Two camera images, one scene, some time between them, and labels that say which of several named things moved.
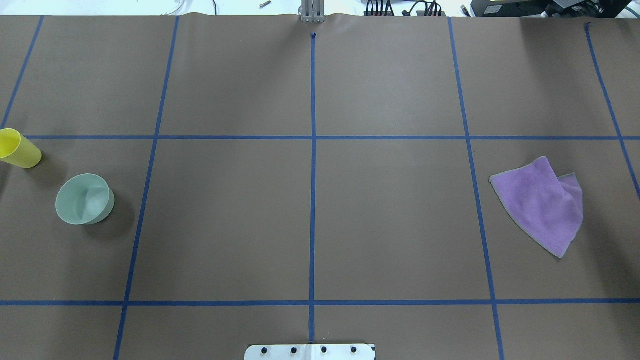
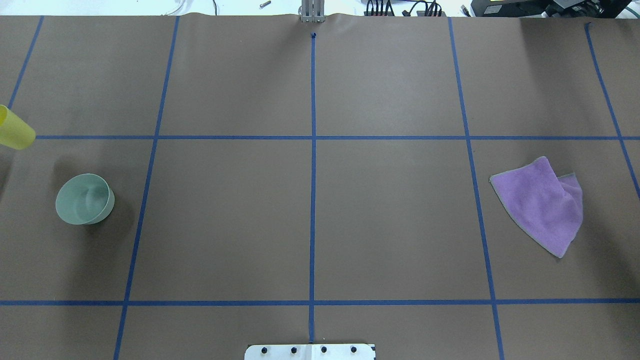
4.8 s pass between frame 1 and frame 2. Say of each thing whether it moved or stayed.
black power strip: stayed
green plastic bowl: stayed
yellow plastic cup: moved
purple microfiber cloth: stayed
